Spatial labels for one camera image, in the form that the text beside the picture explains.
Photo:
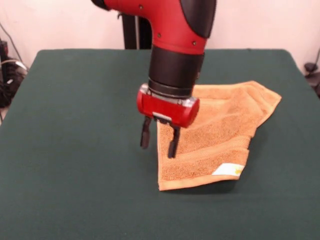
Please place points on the orange terry towel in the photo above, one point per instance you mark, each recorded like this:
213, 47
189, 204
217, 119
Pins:
220, 130

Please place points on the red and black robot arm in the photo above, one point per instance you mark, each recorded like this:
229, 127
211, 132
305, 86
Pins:
175, 67

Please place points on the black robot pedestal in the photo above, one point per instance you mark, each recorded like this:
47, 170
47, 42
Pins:
130, 35

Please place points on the black wall power adapter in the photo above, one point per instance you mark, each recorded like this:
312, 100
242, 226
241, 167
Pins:
3, 50

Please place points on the dark green table cloth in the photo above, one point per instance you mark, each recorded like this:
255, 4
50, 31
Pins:
62, 137

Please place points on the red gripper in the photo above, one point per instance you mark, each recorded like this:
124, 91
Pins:
167, 110

